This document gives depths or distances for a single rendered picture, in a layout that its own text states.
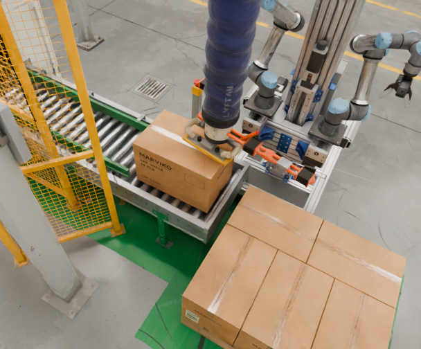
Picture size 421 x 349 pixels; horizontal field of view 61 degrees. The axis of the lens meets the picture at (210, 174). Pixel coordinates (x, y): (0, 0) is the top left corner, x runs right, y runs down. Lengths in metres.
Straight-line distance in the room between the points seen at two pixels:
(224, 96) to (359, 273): 1.48
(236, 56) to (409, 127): 3.27
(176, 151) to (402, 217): 2.30
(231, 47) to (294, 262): 1.46
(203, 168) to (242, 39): 0.91
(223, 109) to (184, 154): 0.52
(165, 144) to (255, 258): 0.97
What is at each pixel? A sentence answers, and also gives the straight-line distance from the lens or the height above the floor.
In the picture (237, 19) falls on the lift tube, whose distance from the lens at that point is 1.69.
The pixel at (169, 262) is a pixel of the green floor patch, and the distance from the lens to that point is 3.01.
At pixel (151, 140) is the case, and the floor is 0.95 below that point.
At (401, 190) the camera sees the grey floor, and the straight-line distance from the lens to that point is 4.03.
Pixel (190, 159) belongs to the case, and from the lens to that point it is 2.36.
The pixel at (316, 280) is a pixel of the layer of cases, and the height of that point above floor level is 0.54.
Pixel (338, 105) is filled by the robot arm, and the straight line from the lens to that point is 2.50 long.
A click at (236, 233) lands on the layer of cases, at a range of 2.54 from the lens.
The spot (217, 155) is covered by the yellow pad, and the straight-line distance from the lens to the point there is 2.19.
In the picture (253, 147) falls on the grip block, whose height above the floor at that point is 1.22.
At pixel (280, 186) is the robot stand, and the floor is 0.21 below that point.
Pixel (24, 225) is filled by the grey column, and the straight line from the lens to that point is 2.07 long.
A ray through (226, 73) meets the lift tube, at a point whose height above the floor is 1.67.
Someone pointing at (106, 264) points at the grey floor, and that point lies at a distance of 3.06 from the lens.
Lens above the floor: 2.73
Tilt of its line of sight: 51 degrees down
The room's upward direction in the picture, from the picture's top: 7 degrees clockwise
